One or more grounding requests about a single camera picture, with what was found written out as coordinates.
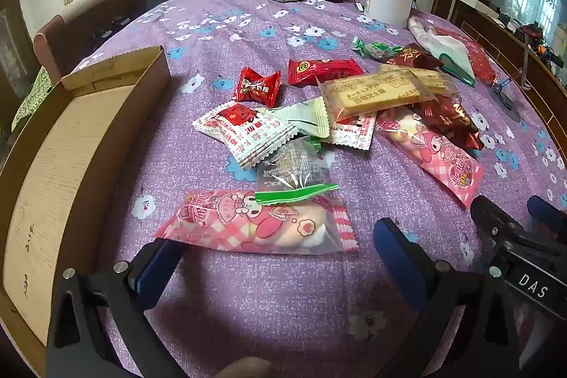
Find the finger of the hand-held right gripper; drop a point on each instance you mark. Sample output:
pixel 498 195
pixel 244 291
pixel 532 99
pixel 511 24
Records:
pixel 494 221
pixel 549 214

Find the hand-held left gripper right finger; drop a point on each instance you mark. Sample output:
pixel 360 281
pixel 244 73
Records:
pixel 398 256

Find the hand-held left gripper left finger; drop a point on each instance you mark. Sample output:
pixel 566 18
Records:
pixel 155 269

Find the pink cartoon snack packet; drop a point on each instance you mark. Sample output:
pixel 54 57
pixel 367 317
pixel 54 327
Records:
pixel 248 223
pixel 447 161

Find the dark red foil packet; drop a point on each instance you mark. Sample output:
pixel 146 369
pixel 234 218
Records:
pixel 409 57
pixel 452 116

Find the brown cardboard box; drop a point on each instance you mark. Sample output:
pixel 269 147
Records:
pixel 57 183

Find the white packet with red print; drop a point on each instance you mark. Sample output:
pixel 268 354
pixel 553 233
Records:
pixel 354 132

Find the clear packet with green edge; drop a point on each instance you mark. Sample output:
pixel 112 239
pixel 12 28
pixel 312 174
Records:
pixel 292 170

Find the clear yellow biscuit packet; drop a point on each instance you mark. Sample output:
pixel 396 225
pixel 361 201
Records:
pixel 432 77
pixel 372 94

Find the white and red snack packet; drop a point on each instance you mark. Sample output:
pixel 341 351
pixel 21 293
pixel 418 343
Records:
pixel 248 134

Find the pale green snack packet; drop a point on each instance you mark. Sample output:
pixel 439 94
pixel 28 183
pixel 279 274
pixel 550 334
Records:
pixel 301 116

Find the long red snack packet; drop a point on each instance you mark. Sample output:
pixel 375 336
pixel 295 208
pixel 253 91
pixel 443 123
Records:
pixel 323 70

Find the green candy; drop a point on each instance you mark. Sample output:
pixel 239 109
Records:
pixel 372 49

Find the small red candy packet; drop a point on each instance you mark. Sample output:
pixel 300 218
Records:
pixel 257 85

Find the purple floral tablecloth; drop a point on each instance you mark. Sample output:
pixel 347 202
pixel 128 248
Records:
pixel 265 316

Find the metal stand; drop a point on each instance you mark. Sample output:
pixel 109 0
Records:
pixel 526 63

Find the red plastic bag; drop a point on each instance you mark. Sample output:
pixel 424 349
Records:
pixel 476 54

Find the white glove with green cuff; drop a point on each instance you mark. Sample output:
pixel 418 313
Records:
pixel 443 46

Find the wooden cabinet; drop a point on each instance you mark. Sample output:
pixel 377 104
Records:
pixel 487 37

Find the green patterned cloth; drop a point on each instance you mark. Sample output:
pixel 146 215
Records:
pixel 29 94

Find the brown armchair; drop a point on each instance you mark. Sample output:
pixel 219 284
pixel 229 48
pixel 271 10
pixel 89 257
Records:
pixel 79 32

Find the small white black gadget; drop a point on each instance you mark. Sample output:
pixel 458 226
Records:
pixel 359 6

